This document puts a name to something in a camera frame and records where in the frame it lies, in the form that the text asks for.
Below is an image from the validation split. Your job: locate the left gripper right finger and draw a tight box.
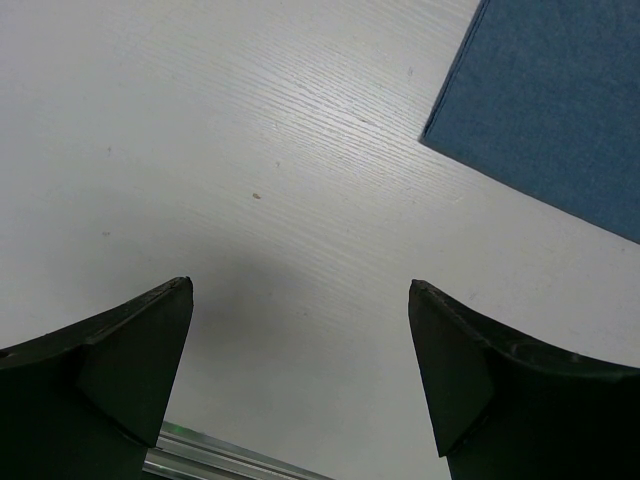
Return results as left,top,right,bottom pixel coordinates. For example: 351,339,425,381
408,280,639,479

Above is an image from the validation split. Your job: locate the blue cloth napkin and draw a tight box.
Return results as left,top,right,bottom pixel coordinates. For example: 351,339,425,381
421,1,639,242

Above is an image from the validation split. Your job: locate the aluminium table edge rail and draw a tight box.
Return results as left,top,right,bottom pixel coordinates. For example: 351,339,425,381
141,421,329,480

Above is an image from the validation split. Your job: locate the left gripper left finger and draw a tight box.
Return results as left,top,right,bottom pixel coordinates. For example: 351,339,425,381
1,277,194,479

